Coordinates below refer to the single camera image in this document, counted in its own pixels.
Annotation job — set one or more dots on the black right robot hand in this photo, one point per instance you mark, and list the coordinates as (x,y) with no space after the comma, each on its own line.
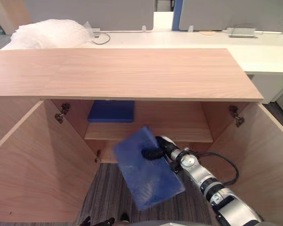
(153,153)

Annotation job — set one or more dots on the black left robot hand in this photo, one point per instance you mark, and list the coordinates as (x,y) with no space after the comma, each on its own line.
(96,222)

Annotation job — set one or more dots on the blue folder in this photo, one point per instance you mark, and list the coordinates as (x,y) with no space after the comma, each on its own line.
(148,174)

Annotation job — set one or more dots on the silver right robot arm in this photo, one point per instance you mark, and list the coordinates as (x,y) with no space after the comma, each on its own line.
(209,186)

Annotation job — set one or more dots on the wooden cabinet shelf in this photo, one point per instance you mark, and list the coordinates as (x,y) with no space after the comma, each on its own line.
(179,134)

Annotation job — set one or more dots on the metal door hinge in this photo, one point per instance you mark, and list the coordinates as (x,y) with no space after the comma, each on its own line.
(236,115)
(62,113)
(97,156)

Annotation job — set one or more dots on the wooden office cabinet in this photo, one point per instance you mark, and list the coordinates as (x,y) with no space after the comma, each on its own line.
(122,75)

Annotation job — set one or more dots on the wooden cabinet door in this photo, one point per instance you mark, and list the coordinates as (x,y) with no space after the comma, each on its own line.
(35,164)
(261,160)

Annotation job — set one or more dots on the dark robot foot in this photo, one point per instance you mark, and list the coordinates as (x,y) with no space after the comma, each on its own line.
(124,217)

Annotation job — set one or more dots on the blue box file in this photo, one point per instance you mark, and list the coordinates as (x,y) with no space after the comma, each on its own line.
(111,111)

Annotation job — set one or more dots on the grey robot torso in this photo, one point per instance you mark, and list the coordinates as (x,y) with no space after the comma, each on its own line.
(169,223)

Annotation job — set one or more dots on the round wooden coaster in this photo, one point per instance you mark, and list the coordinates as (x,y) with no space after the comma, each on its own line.
(207,33)

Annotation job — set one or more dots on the silver desk power box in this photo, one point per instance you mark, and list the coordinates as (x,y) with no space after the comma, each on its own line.
(242,32)

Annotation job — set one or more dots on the grey desk partition panel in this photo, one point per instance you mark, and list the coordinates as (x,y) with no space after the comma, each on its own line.
(89,14)
(235,14)

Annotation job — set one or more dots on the white bubble wrap bundle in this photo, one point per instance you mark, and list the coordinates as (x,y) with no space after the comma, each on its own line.
(49,34)

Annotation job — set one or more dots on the blue partition post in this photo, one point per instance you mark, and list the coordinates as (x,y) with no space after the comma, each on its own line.
(177,14)

